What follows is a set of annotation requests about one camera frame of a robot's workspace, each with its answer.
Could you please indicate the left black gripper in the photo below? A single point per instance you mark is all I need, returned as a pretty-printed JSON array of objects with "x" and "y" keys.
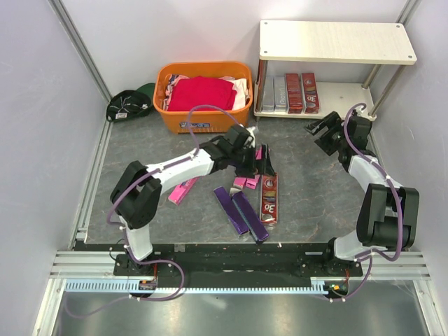
[{"x": 252, "y": 169}]

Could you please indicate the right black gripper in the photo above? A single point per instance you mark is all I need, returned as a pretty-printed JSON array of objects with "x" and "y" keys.
[{"x": 333, "y": 122}]

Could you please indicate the pink labelled toothpaste box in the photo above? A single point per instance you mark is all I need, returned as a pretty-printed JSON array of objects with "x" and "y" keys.
[{"x": 262, "y": 164}]

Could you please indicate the red 3D toothpaste box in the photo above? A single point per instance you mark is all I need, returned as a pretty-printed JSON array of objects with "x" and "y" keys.
[
  {"x": 311, "y": 98},
  {"x": 269, "y": 200}
]

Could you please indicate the silver-sided red toothpaste box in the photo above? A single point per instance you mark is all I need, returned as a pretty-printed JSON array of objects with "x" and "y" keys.
[{"x": 294, "y": 92}]

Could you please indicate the purple toothpaste box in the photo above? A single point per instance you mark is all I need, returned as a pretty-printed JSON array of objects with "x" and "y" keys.
[
  {"x": 231, "y": 211},
  {"x": 250, "y": 217}
]

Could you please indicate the silver Protefix toothpaste box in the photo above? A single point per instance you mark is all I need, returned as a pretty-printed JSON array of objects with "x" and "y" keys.
[{"x": 280, "y": 94}]

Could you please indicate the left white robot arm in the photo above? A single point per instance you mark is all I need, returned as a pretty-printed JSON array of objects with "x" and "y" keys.
[{"x": 136, "y": 195}]

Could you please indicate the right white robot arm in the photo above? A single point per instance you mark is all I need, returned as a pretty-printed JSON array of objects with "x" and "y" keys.
[{"x": 387, "y": 222}]

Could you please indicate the white two-tier shelf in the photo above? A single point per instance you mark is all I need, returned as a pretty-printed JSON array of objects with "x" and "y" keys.
[{"x": 377, "y": 44}]

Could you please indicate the orange plastic basket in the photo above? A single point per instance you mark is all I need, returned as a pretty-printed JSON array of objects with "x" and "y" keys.
[{"x": 202, "y": 121}]

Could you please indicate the red folded cloth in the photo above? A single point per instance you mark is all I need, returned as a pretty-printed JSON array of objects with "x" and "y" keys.
[{"x": 192, "y": 92}]

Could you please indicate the dark green cap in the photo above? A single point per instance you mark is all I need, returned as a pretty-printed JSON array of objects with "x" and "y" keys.
[{"x": 131, "y": 104}]

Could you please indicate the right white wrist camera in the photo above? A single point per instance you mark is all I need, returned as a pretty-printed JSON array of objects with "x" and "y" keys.
[{"x": 360, "y": 112}]

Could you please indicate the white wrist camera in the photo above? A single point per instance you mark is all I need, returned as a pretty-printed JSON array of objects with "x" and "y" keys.
[
  {"x": 360, "y": 112},
  {"x": 251, "y": 139}
]

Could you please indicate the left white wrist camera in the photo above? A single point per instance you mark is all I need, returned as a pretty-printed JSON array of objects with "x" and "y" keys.
[{"x": 251, "y": 139}]

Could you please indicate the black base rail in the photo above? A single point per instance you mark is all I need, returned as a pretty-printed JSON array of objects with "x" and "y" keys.
[{"x": 304, "y": 260}]

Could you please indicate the blue slotted cable duct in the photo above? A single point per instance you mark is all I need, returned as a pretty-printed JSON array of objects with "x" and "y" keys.
[{"x": 128, "y": 286}]

